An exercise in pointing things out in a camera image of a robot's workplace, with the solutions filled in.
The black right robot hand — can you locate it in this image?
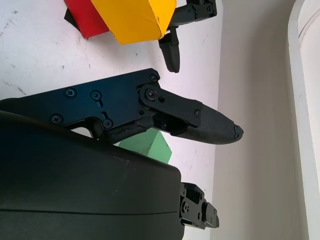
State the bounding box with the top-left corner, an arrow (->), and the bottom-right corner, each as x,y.
0,67 -> 245,240

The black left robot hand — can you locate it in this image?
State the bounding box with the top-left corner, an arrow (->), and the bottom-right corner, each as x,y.
158,0 -> 218,74

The yellow cube block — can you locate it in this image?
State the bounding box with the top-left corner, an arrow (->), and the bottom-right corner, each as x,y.
90,0 -> 178,46

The red cube block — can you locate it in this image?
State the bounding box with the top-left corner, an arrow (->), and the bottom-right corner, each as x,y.
63,0 -> 112,40

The green cube block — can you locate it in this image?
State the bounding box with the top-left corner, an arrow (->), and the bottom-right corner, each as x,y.
118,129 -> 174,165

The black tape strip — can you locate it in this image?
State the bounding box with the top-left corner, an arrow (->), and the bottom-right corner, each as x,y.
63,8 -> 76,26

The white curved background panel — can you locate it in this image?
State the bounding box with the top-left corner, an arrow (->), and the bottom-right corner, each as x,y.
286,0 -> 320,240

